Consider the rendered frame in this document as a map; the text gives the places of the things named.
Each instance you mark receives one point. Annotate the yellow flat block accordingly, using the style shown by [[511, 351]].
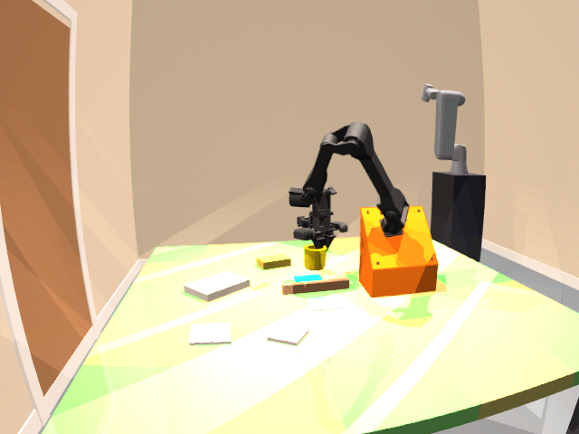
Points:
[[272, 262]]

